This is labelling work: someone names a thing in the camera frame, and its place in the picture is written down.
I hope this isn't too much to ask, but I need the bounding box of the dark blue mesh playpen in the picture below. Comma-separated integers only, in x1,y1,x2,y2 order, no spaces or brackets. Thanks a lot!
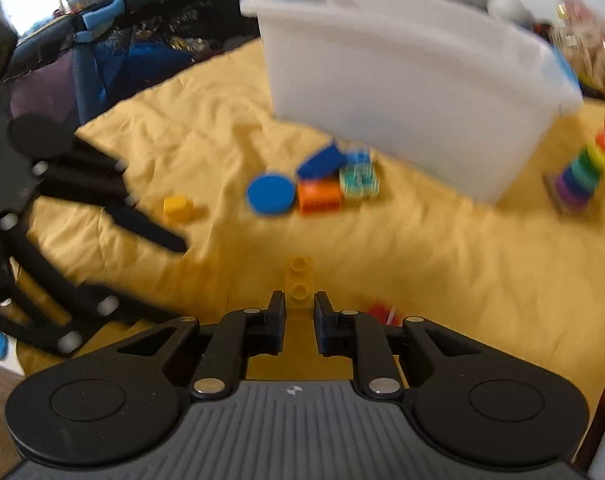
1,0,279,127

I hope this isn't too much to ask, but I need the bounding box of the clear teal block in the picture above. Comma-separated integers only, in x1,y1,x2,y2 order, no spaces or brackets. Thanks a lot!
339,148,381,199

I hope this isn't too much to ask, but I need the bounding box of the rainbow ring stacker toy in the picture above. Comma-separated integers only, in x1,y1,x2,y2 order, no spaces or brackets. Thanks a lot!
545,114,605,216

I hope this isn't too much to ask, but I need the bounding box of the small yellow block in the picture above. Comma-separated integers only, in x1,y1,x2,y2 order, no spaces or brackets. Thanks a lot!
163,195,194,222

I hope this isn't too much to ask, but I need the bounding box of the white plastic storage bin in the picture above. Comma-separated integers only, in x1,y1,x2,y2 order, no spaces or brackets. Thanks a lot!
239,0,584,204

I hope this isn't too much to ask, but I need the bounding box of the blue sloped block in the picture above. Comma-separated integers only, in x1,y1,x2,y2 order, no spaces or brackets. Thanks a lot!
296,142,349,180

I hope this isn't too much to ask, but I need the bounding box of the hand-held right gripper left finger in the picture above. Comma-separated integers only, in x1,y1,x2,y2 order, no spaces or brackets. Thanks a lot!
116,290,288,402

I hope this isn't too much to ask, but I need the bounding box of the small red toy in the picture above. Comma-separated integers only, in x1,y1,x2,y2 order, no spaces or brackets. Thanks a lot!
367,300,401,326

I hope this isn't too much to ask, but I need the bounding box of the clear bag of toys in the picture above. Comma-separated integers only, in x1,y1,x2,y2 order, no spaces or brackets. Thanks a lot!
553,0,605,107

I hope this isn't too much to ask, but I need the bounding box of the yellow two-stud block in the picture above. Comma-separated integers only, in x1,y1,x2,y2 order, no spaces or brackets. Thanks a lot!
289,257,315,312

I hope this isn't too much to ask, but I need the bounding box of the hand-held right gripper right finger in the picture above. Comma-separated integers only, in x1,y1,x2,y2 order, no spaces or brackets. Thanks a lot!
313,290,486,401

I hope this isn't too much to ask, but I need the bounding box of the orange block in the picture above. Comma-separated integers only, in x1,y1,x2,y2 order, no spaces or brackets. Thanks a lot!
297,179,343,215

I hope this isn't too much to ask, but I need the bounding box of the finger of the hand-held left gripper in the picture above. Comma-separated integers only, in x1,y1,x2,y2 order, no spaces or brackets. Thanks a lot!
0,214,179,359
34,138,188,255

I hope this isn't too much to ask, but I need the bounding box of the yellow blanket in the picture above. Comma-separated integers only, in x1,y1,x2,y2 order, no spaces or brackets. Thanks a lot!
12,35,605,463

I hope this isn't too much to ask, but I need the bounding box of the blue round disc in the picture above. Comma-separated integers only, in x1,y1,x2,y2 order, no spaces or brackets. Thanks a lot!
247,172,296,217

